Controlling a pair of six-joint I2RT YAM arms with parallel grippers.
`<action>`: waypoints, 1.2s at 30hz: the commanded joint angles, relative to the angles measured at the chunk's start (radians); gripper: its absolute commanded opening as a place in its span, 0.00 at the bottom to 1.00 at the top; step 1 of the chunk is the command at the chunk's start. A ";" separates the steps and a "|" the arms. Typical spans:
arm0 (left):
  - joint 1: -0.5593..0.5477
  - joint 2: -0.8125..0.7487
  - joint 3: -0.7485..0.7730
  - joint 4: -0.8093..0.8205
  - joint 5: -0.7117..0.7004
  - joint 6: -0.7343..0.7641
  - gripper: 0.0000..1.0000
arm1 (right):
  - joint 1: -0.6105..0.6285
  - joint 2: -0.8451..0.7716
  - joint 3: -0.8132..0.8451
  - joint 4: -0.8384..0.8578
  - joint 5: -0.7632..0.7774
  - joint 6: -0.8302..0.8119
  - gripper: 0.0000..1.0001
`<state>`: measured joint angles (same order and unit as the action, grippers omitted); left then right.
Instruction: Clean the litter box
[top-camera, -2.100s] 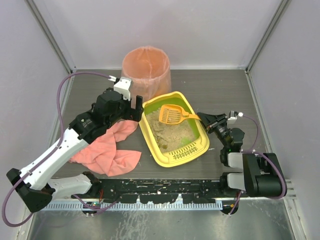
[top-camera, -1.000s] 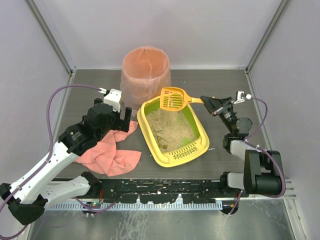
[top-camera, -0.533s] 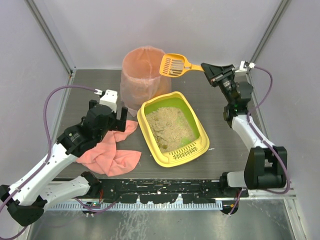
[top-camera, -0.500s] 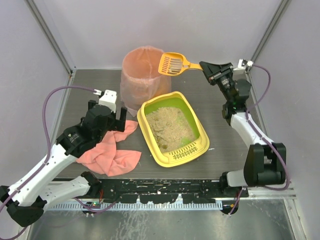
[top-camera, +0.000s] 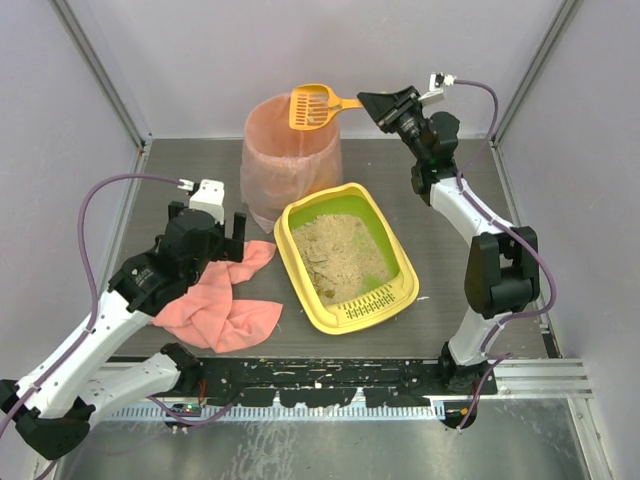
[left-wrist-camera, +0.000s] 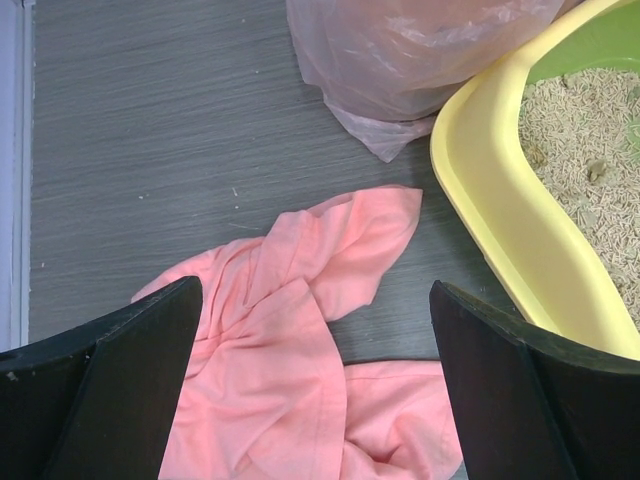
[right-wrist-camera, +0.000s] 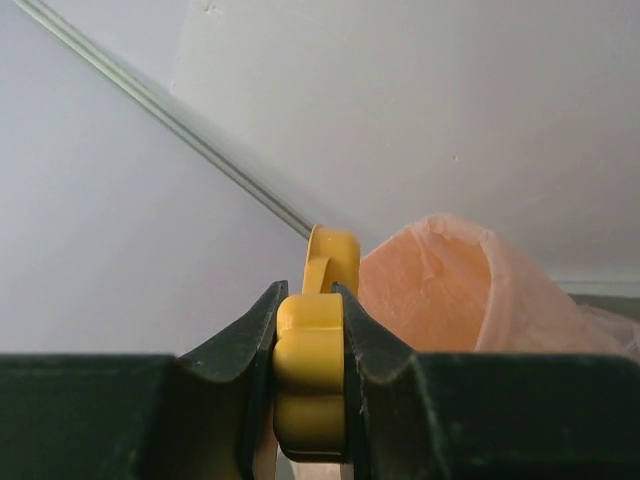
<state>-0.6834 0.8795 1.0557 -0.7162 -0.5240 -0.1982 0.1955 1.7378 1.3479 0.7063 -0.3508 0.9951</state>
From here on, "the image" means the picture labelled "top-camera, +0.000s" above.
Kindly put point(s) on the pink cloth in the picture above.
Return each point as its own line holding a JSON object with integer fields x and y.
{"x": 209, "y": 317}

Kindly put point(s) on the yellow green litter box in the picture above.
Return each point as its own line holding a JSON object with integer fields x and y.
{"x": 363, "y": 311}

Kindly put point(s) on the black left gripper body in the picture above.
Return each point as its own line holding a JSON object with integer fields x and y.
{"x": 220, "y": 245}

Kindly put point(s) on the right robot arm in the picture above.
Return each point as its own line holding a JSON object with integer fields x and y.
{"x": 502, "y": 275}

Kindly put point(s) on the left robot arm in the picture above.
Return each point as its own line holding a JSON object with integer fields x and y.
{"x": 55, "y": 406}

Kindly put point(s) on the orange litter scoop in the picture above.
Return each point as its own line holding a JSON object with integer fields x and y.
{"x": 314, "y": 106}

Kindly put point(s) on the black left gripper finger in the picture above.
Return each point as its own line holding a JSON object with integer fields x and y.
{"x": 239, "y": 227}
{"x": 175, "y": 208}

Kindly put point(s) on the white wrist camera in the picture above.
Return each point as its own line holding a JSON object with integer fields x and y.
{"x": 209, "y": 197}
{"x": 438, "y": 84}

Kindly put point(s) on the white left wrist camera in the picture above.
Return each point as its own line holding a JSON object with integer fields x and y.
{"x": 209, "y": 197}

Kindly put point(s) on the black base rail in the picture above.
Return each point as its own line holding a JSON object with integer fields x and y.
{"x": 254, "y": 382}

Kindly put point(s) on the bin with pink bag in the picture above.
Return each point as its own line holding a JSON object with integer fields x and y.
{"x": 281, "y": 165}

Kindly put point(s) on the beige cat litter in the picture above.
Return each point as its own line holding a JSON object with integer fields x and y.
{"x": 341, "y": 257}

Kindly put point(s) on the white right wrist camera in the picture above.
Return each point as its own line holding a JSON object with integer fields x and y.
{"x": 438, "y": 84}

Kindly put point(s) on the white slotted cable duct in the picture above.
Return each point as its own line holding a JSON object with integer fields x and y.
{"x": 356, "y": 411}

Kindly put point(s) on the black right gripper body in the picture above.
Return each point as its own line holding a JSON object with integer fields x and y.
{"x": 396, "y": 110}

